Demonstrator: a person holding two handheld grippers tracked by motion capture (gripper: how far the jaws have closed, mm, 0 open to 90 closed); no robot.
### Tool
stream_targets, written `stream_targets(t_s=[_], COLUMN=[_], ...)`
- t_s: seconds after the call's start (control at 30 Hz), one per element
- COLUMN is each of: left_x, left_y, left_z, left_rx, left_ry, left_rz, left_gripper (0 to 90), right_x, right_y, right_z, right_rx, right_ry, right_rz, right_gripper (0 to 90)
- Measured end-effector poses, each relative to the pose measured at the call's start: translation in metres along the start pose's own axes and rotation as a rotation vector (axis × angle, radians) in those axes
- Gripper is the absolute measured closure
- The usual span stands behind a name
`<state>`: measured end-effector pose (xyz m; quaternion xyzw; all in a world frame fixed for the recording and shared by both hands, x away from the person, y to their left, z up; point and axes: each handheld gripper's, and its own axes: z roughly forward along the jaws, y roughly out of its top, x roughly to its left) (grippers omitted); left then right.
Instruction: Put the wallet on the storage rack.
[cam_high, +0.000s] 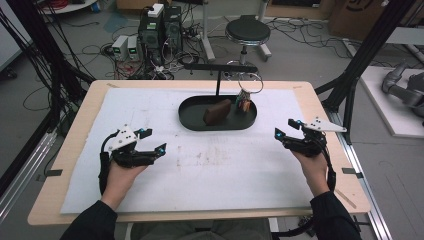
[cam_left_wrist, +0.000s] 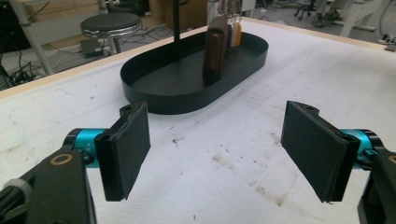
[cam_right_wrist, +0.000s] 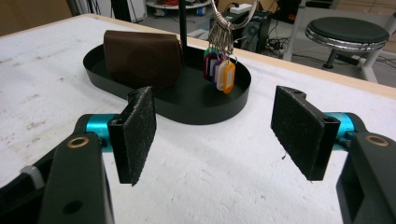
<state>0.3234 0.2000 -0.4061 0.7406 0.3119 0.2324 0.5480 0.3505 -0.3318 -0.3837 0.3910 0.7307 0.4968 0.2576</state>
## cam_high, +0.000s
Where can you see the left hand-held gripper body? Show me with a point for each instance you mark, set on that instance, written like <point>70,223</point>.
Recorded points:
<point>128,155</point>

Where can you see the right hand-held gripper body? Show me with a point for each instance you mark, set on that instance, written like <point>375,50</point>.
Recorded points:
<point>308,145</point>

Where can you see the black oval tray with hanger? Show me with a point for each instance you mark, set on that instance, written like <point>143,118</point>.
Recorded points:
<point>195,115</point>

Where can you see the brown coin purse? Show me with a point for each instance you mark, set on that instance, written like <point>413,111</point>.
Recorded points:
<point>217,112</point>

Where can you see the person's right hand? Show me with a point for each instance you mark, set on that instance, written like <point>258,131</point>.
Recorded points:
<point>313,173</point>

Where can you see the person's left hand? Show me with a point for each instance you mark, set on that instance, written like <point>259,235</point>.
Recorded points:
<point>120,183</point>

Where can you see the white table mat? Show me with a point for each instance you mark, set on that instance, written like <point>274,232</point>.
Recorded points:
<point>186,180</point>

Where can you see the black tape strip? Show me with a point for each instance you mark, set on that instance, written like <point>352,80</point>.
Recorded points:
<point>54,172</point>
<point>351,171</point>

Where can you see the white metal desk leg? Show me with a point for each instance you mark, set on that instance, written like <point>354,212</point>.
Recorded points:
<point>265,50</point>
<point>207,36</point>

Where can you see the white platform board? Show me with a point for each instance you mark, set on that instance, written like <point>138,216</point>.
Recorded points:
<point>380,100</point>

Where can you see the white power supply unit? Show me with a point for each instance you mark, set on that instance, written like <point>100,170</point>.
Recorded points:
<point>119,47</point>
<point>133,48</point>

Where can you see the black computer tower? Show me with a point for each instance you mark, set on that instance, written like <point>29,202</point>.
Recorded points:
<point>173,30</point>
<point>150,38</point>

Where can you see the black round stool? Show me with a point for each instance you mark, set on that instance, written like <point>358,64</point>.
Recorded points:
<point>248,30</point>

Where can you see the cardboard box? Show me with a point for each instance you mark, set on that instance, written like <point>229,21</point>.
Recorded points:
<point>353,16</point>

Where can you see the white box on tower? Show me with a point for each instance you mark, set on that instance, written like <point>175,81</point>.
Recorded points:
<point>156,10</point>

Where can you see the aluminium rail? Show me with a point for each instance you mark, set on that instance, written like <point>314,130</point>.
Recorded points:
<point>23,176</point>
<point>370,206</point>

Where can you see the black metal frame post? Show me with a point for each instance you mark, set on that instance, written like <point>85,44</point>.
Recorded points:
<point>370,46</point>
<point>43,43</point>

